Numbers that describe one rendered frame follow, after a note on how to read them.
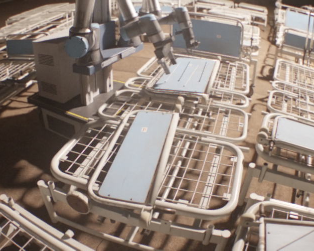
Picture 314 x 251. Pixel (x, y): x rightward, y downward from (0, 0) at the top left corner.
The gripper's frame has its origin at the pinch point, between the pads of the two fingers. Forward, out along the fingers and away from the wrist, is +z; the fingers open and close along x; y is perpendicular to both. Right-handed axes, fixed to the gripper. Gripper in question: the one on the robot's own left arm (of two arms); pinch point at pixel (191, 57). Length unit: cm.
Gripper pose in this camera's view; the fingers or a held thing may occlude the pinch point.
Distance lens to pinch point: 199.5
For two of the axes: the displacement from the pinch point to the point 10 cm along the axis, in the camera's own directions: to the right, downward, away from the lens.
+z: 2.4, 9.5, 1.8
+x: 6.4, -2.9, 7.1
